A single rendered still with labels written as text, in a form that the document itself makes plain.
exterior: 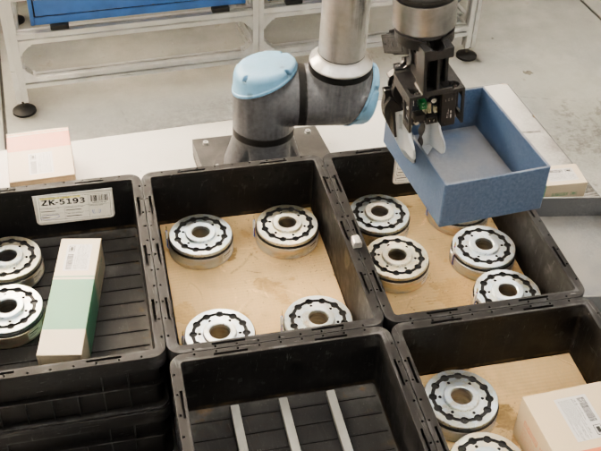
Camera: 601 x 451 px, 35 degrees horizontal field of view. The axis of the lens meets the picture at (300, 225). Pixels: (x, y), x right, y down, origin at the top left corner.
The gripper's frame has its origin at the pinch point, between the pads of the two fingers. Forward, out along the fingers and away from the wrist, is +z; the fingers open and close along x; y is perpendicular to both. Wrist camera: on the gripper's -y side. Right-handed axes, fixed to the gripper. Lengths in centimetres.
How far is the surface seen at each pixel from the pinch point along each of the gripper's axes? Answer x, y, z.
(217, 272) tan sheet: -27.7, -13.3, 27.3
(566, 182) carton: 43, -31, 41
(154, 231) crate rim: -36.1, -13.8, 16.5
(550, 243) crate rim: 21.4, 1.8, 21.7
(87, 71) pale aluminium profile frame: -48, -194, 95
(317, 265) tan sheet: -11.7, -11.5, 28.8
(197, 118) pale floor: -14, -178, 112
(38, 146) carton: -55, -62, 31
